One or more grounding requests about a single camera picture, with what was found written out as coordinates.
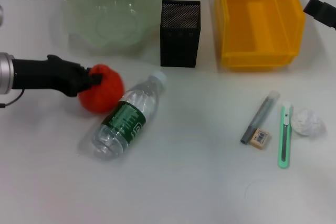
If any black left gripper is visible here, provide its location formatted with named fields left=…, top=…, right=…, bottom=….
left=12, top=55, right=103, bottom=98

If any red-orange fruit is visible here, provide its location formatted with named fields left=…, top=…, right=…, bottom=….
left=78, top=63, right=124, bottom=114

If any clear green-label water bottle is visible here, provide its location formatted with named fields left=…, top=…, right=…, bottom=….
left=90, top=71, right=168, bottom=161

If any white paper ball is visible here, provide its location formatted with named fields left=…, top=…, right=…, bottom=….
left=291, top=106, right=327, bottom=138

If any grey pen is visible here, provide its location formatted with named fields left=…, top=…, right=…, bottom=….
left=240, top=90, right=281, bottom=145

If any green utility knife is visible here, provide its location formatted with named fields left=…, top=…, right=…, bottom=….
left=277, top=103, right=294, bottom=169

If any pale green glass fruit plate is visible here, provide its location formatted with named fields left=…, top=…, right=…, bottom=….
left=62, top=0, right=163, bottom=57

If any black mesh pen holder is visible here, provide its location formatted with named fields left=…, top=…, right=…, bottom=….
left=159, top=0, right=202, bottom=68

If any beige eraser with barcode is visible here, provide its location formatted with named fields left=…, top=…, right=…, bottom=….
left=249, top=127, right=271, bottom=151

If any yellow plastic bin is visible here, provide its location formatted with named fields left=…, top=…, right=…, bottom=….
left=214, top=0, right=307, bottom=72

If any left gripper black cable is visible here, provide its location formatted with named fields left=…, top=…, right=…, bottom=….
left=0, top=89, right=26, bottom=109

